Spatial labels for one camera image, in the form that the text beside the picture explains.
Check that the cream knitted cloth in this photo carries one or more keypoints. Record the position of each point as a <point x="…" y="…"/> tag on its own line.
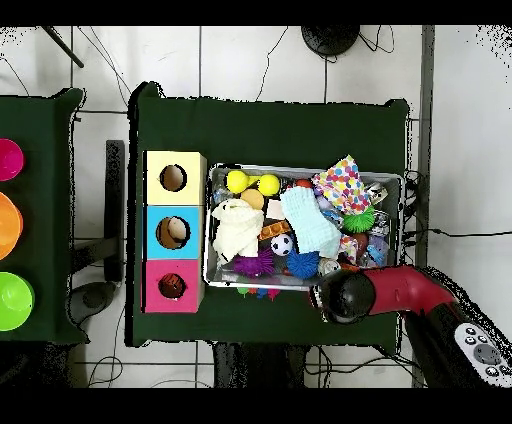
<point x="238" y="230"/>

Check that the purple spiky toy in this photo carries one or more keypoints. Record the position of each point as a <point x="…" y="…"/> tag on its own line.
<point x="254" y="264"/>

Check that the mint green cloth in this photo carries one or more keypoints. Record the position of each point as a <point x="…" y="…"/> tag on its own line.
<point x="310" y="224"/>

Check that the colourful polka dot cloth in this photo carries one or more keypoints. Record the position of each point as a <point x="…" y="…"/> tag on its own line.
<point x="344" y="184"/>

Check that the orange striped tiger plush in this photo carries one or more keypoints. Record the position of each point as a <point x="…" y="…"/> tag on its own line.
<point x="172" y="284"/>

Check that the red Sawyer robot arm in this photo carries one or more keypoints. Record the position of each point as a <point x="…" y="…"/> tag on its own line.
<point x="404" y="288"/>

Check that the wooden box with three holes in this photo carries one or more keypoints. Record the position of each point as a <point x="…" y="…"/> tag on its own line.
<point x="192" y="192"/>

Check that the shallow mesh bin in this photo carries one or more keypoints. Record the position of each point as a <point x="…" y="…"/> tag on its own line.
<point x="394" y="192"/>

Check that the orange round foam disc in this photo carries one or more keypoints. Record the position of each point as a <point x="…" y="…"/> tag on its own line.
<point x="254" y="196"/>

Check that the plain wooden block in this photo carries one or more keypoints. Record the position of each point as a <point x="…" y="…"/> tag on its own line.
<point x="275" y="210"/>

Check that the orange toy brick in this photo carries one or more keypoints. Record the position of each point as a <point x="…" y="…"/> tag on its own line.
<point x="350" y="266"/>
<point x="275" y="230"/>

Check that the smooth yellow ball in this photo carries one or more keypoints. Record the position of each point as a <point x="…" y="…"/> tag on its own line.
<point x="268" y="185"/>

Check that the yellow tennis ball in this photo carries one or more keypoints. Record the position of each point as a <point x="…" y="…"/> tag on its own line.
<point x="237" y="182"/>

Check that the small soccer ball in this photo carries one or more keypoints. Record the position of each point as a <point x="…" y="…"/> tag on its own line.
<point x="282" y="244"/>

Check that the blue spiky toy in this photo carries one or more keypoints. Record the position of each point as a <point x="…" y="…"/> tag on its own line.
<point x="302" y="264"/>

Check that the dark green tablecloth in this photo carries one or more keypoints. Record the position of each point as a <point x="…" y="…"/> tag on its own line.
<point x="280" y="132"/>

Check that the black upright panel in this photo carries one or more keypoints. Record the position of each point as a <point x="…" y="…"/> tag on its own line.
<point x="114" y="200"/>

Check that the dark grey rounded base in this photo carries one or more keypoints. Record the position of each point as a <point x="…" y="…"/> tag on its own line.
<point x="94" y="298"/>

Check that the black round stand base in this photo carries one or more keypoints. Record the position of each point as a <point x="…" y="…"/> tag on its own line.
<point x="330" y="40"/>

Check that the dark green cloth side table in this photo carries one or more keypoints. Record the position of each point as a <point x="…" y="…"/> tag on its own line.
<point x="44" y="224"/>

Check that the orange plastic bowl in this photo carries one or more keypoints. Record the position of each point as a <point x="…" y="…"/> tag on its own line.
<point x="8" y="226"/>

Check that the pink plastic bowl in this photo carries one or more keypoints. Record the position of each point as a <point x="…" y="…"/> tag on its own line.
<point x="10" y="160"/>

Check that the black pole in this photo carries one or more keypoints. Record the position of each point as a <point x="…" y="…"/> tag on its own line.
<point x="64" y="46"/>

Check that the green plastic bowl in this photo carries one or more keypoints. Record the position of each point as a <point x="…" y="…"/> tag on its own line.
<point x="14" y="302"/>

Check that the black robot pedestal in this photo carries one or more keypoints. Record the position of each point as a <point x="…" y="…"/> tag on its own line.
<point x="260" y="368"/>

